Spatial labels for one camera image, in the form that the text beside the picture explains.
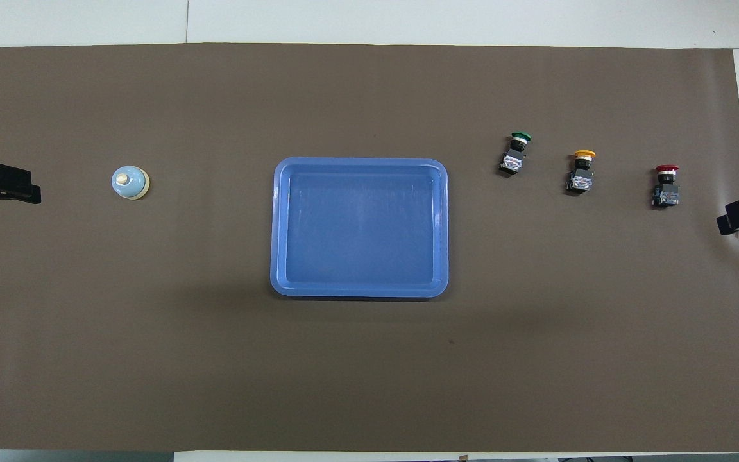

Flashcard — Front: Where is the red mushroom push button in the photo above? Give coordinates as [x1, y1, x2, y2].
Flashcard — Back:
[651, 164, 680, 209]

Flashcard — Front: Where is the light blue call bell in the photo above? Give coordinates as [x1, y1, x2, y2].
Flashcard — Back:
[111, 166, 151, 201]

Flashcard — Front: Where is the yellow mushroom push button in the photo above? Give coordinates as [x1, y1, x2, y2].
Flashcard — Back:
[566, 150, 597, 194]

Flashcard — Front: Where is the green mushroom push button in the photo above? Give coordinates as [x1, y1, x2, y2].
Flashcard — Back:
[499, 132, 532, 177]

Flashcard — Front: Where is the blue plastic tray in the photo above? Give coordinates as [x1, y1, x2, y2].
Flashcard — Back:
[270, 157, 450, 300]

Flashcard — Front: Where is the brown table mat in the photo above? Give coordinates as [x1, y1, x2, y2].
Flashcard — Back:
[0, 42, 739, 454]

